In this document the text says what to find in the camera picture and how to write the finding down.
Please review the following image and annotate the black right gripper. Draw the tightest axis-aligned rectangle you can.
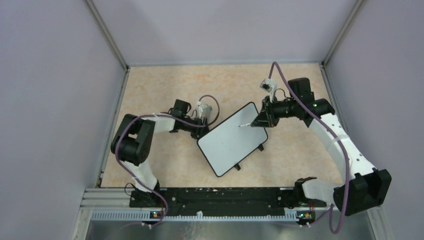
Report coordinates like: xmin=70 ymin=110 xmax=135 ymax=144
xmin=251 ymin=94 xmax=298 ymax=128

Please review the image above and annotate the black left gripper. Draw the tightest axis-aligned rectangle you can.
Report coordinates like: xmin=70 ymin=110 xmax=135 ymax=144
xmin=180 ymin=115 xmax=215 ymax=143

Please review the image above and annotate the black and white marker pen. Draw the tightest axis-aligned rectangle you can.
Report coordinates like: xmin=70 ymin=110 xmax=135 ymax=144
xmin=238 ymin=123 xmax=252 ymax=128

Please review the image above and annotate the white board with black frame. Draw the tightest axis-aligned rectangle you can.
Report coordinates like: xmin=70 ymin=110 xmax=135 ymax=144
xmin=197 ymin=102 xmax=269 ymax=177

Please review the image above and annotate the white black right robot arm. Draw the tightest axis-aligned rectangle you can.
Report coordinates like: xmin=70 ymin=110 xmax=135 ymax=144
xmin=249 ymin=77 xmax=392 ymax=216

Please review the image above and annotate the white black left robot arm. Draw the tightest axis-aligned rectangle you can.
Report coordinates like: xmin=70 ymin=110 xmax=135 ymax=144
xmin=110 ymin=99 xmax=213 ymax=207

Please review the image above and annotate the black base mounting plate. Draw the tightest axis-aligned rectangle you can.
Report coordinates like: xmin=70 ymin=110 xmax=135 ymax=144
xmin=129 ymin=186 xmax=327 ymax=218

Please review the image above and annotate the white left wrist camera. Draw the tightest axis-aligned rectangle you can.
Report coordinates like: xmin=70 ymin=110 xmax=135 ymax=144
xmin=197 ymin=101 xmax=213 ymax=119

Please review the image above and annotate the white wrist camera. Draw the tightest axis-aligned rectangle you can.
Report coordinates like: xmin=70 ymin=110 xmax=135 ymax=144
xmin=259 ymin=78 xmax=278 ymax=103
xmin=197 ymin=101 xmax=213 ymax=119

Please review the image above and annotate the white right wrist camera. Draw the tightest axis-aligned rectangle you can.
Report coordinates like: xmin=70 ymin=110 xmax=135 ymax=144
xmin=259 ymin=78 xmax=278 ymax=103

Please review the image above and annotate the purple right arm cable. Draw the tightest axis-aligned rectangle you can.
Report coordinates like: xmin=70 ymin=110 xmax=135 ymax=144
xmin=268 ymin=61 xmax=351 ymax=235

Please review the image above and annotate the white cable duct strip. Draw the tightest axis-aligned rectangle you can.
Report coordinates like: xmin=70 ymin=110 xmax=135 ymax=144
xmin=91 ymin=210 xmax=299 ymax=222

